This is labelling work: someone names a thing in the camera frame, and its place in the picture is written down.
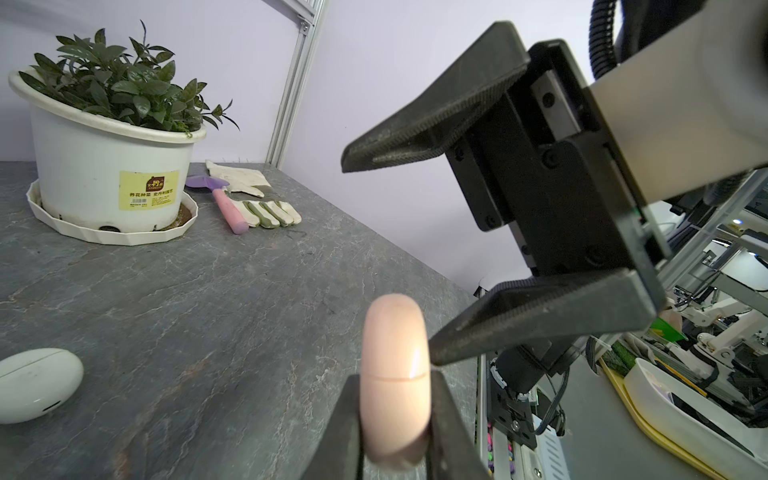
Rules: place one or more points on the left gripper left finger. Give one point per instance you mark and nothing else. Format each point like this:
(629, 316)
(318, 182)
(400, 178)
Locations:
(339, 454)

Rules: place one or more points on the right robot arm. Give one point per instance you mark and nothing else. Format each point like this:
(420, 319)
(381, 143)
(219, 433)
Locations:
(618, 31)

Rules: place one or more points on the purple pink garden trowel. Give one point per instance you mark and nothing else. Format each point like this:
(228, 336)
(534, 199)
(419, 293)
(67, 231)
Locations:
(231, 214)

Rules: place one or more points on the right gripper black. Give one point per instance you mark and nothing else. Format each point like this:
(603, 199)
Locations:
(531, 151)

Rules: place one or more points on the white earbud charging case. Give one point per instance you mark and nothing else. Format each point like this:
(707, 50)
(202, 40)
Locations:
(36, 382)

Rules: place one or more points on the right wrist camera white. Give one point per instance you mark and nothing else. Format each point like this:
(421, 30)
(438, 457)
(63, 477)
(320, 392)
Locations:
(691, 108)

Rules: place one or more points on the potted green plant white pot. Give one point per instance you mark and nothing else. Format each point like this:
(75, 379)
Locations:
(113, 132)

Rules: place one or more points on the pink earbud charging case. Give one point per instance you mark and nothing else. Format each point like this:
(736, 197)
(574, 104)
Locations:
(395, 383)

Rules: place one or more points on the white plant saucer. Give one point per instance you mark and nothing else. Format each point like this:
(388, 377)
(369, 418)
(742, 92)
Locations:
(187, 216)

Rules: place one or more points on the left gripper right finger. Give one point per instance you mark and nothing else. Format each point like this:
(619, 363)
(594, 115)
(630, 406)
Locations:
(451, 453)

